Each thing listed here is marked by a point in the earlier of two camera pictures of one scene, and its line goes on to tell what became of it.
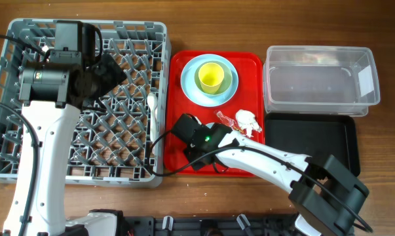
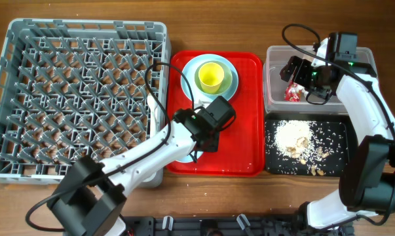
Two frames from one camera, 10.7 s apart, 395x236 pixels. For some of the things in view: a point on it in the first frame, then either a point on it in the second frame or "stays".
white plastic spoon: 152,100 stays
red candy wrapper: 230,122 -> 293,92
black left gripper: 111,77 -> 215,145
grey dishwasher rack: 120,140 stays
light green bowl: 226,83 stays
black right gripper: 189,153 -> 303,65
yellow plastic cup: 211,75 stays
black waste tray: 316,136 stays
